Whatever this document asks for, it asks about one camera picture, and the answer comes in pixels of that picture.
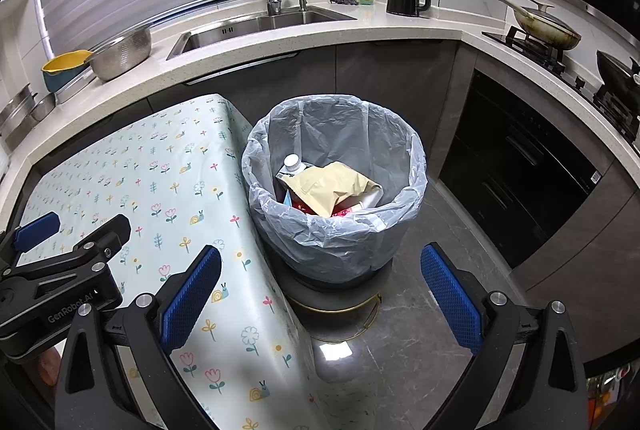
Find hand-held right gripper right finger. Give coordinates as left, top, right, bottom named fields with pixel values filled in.
left=420, top=242, right=588, bottom=430

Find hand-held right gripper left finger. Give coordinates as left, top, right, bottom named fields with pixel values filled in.
left=54, top=245, right=223, bottom=430

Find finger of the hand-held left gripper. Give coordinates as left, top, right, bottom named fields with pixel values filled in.
left=0, top=214, right=132, bottom=305
left=0, top=211, right=62, bottom=261

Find waste bin with plastic liner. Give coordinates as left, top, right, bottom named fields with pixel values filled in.
left=241, top=94, right=428, bottom=288

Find red plastic bag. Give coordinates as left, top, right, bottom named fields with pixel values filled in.
left=292, top=200, right=361, bottom=217

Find white milk carton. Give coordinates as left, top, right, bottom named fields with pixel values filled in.
left=276, top=154, right=307, bottom=205

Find person's left hand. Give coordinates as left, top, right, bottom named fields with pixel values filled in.
left=36, top=344, right=65, bottom=392

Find floral tablecloth table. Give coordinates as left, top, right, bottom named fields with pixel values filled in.
left=0, top=94, right=346, bottom=430

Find stacked steel pots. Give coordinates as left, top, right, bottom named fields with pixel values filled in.
left=0, top=84, right=36, bottom=135

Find black built-in oven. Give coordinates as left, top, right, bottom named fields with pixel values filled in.
left=437, top=70, right=603, bottom=268

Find steel tray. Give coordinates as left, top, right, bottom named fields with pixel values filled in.
left=52, top=70, right=98, bottom=105

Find yellow and blue bowl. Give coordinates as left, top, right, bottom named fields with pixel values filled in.
left=41, top=50, right=94, bottom=93

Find steel colander basin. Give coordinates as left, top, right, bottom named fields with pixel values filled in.
left=86, top=24, right=153, bottom=82

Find white pipe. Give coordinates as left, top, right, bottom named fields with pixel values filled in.
left=32, top=0, right=53, bottom=60

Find steel kitchen sink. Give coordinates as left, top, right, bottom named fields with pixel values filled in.
left=166, top=6, right=358, bottom=60

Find black gas stove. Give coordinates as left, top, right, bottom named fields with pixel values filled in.
left=482, top=26, right=640, bottom=141

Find black wok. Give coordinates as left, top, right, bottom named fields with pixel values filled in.
left=595, top=50, right=640, bottom=103

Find lidded frying pan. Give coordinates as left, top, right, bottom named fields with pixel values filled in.
left=498, top=0, right=582, bottom=50

